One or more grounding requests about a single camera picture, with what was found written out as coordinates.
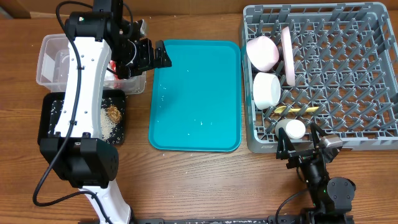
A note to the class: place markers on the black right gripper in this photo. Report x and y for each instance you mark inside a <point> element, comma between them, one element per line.
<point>299,157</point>

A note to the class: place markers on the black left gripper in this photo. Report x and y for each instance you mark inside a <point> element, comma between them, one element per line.
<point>147,60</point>

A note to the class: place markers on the pale green cup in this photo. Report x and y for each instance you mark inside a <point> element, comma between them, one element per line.
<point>294,128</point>

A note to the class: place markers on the yellow plastic spoon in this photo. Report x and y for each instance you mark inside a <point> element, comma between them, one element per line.
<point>281,109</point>

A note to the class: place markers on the red foil snack wrapper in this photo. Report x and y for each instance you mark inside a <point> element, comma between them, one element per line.
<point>112,67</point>

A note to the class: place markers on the small white bowl with scraps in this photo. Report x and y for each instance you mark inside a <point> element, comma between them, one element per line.
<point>266,90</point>

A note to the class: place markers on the pink bowl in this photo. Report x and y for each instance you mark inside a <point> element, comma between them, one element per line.
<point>263,53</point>

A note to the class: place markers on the white round plate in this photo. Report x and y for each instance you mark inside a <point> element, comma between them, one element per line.
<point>288,56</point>

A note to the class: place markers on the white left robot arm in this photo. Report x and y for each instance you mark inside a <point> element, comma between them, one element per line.
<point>75,150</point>

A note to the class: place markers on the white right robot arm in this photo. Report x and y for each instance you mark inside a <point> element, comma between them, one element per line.
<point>331,197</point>

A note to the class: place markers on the grey dishwasher rack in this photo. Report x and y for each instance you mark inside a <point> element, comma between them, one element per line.
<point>345,60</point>

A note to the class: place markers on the teal plastic tray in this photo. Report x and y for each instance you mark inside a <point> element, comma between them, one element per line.
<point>196,103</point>

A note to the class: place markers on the black tray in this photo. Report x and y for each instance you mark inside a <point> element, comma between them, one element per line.
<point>52,109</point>

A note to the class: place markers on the brown food scraps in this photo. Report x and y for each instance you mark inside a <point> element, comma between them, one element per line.
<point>114,114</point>

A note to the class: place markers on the spilled white rice pile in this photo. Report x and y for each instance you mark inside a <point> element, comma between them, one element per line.
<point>107,126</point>

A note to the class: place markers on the clear plastic bin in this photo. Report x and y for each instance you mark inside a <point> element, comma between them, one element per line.
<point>53,69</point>

